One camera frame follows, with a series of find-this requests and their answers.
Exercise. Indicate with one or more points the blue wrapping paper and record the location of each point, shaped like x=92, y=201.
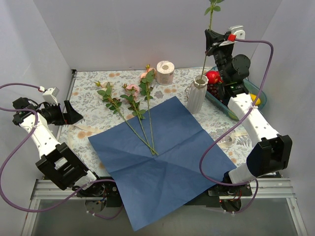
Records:
x=161, y=163

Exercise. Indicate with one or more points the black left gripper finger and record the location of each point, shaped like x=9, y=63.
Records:
x=68, y=108
x=72, y=117

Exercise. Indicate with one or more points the pink rose flower stem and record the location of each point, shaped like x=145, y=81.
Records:
x=118, y=105

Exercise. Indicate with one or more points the red apple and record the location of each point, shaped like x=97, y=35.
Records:
x=213, y=77

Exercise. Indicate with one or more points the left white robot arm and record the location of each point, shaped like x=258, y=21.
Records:
x=57, y=161

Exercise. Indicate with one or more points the purple grape bunch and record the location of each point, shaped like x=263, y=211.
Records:
x=213, y=90

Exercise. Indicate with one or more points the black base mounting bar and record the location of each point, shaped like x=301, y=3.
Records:
x=229, y=198

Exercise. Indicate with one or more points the toilet paper roll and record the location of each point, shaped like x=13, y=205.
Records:
x=165, y=72

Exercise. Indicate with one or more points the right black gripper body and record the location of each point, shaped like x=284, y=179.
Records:
x=216, y=45

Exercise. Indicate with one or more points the floral patterned tablecloth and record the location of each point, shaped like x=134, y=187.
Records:
x=84, y=99

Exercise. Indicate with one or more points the white rose flower stem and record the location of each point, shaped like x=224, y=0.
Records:
x=214, y=7

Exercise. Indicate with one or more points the beige ribbon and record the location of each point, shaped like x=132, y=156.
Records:
x=77, y=137

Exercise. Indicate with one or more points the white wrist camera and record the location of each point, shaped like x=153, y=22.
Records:
x=50, y=96
x=233, y=33

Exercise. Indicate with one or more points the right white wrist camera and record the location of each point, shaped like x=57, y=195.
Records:
x=233, y=33

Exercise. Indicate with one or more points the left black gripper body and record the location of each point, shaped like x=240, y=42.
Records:
x=62, y=113

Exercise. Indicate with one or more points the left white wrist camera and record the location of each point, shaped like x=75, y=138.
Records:
x=50, y=96

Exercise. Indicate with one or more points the white ribbed ceramic vase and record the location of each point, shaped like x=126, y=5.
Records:
x=196, y=94

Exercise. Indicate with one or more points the yellow lemon right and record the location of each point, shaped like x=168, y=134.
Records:
x=254, y=98

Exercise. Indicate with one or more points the peach rose flower stem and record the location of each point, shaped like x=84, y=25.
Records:
x=146, y=80

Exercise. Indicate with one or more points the pink bud flower stem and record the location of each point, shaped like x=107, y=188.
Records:
x=131, y=95

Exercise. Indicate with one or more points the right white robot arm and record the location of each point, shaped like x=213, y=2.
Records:
x=271, y=150

